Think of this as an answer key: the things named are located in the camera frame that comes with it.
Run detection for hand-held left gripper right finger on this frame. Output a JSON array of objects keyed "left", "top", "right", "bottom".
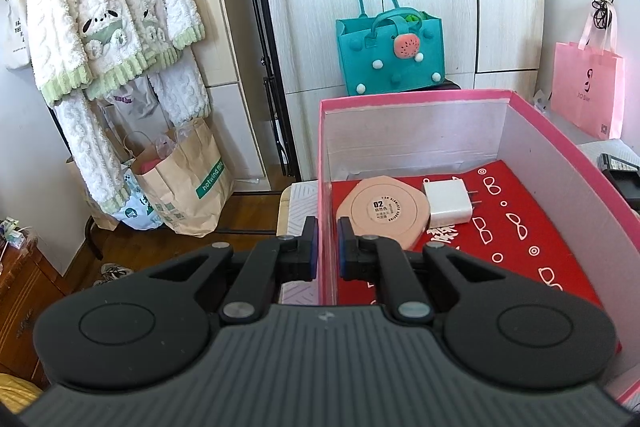
[{"left": 338, "top": 217, "right": 509, "bottom": 326}]

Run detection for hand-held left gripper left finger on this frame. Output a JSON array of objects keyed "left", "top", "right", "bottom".
[{"left": 146, "top": 216, "right": 320, "bottom": 326}]

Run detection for pink cardboard box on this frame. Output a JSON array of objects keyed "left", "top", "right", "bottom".
[{"left": 317, "top": 89, "right": 640, "bottom": 408}]

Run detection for white patterned mat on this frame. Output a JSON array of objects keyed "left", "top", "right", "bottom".
[{"left": 277, "top": 181, "right": 321, "bottom": 308}]

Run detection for pink round compact case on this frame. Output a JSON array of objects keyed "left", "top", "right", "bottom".
[{"left": 335, "top": 174, "right": 432, "bottom": 253}]

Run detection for pink shopping bag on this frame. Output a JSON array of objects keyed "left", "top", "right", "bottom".
[{"left": 550, "top": 0, "right": 626, "bottom": 140}]

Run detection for red printed box liner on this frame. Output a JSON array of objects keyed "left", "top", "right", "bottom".
[{"left": 330, "top": 159, "right": 623, "bottom": 353}]

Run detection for white charger plug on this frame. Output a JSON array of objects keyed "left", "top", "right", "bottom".
[{"left": 422, "top": 178, "right": 481, "bottom": 228}]

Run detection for brown paper bag green label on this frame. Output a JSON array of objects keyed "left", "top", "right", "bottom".
[{"left": 131, "top": 117, "right": 236, "bottom": 238}]

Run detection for white green plastic bag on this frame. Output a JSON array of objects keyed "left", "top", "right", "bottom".
[{"left": 117, "top": 162, "right": 166, "bottom": 230}]

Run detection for teal felt tote bag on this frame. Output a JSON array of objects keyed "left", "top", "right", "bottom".
[{"left": 335, "top": 0, "right": 446, "bottom": 96}]

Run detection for grey sneaker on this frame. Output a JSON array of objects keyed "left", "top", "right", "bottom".
[{"left": 95, "top": 263, "right": 133, "bottom": 285}]

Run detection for black tripod stand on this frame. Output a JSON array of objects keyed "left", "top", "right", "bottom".
[{"left": 230, "top": 0, "right": 301, "bottom": 180}]

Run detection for plain brown paper bag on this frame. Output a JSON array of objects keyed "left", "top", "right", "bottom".
[{"left": 65, "top": 157, "right": 121, "bottom": 230}]

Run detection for translucent plastic bag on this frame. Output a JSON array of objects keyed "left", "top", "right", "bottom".
[{"left": 85, "top": 77, "right": 161, "bottom": 128}]

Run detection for white fleece pajama pants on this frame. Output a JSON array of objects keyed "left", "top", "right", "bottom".
[{"left": 52, "top": 54, "right": 210, "bottom": 214}]

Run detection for wooden cabinet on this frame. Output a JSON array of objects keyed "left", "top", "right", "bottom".
[{"left": 0, "top": 237, "right": 68, "bottom": 388}]

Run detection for small items on cabinet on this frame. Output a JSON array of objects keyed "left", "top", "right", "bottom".
[{"left": 0, "top": 217, "right": 31, "bottom": 250}]

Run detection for yellow cloth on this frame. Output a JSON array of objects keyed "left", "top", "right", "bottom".
[{"left": 0, "top": 372, "right": 43, "bottom": 408}]

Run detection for black hair ties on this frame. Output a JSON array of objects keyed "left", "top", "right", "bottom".
[{"left": 592, "top": 0, "right": 617, "bottom": 30}]

